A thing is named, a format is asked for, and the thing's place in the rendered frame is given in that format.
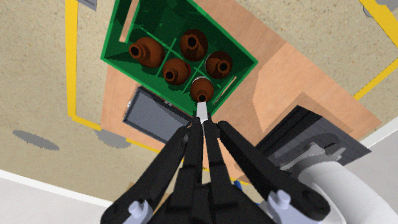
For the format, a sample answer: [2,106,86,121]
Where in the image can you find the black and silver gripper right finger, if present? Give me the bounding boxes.
[202,102,331,224]

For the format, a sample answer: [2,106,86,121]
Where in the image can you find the green plastic crate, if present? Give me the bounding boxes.
[100,0,246,116]

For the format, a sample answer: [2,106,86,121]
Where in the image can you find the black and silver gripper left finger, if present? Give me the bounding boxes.
[100,102,205,224]

